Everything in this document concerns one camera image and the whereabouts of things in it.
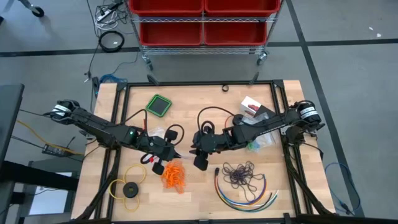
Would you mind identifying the coloured tube bundle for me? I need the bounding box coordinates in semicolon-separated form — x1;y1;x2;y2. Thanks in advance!
213;167;279;212

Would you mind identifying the clear plastic bag pile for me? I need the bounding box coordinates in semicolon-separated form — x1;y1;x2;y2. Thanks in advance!
147;126;168;140

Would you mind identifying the yellow rubber band ring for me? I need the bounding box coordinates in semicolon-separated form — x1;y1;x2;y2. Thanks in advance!
108;164;147;213

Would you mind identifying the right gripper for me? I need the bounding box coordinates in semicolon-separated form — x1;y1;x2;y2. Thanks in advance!
189;129;226;172

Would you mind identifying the white coiled cable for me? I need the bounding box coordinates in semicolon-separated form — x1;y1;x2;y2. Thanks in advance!
94;14;121;31

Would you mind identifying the dark brown rubber band pile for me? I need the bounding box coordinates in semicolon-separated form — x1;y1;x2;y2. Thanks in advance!
222;161;264;202

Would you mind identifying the orange rubber band pile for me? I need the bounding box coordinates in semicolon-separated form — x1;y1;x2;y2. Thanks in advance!
160;160;187;194

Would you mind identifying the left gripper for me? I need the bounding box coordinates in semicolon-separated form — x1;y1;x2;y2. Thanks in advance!
136;128;183;176

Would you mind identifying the black rolling workbench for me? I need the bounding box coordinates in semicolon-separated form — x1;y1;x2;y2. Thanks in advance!
0;0;45;19

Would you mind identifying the red plastic bin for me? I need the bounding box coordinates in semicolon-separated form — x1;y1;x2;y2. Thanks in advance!
204;0;282;17
203;21;268;47
129;0;205;17
139;21;203;47

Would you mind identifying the black aluminium table frame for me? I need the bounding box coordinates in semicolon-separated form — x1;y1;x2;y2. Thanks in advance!
71;79;338;224

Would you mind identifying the black spool red wire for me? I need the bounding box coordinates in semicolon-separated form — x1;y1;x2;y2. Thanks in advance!
223;113;247;129

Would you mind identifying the blue zip ties bag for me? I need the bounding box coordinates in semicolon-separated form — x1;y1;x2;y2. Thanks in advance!
245;133;274;154

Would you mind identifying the black power brick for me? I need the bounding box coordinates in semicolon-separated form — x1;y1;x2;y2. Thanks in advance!
42;143;67;157

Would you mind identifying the green square collapsible container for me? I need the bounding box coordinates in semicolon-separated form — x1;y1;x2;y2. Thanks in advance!
145;94;173;118

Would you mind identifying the black right camera cable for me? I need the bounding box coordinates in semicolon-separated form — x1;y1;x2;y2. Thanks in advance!
197;106;238;135

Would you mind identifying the black desk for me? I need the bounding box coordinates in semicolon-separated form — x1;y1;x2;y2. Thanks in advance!
0;83;25;162

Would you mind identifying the metal wire shelf cart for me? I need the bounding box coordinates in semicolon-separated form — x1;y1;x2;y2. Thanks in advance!
124;0;282;71

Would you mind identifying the white power strip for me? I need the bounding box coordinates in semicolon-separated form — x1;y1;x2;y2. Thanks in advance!
96;8;112;22

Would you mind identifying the white box hot dog print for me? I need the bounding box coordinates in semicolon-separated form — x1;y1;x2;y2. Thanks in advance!
241;95;276;118

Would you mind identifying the blue floor cable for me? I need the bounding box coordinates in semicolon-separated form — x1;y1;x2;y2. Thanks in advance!
99;73;129;84

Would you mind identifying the small black device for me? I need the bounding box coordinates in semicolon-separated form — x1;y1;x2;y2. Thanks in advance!
91;77;101;96

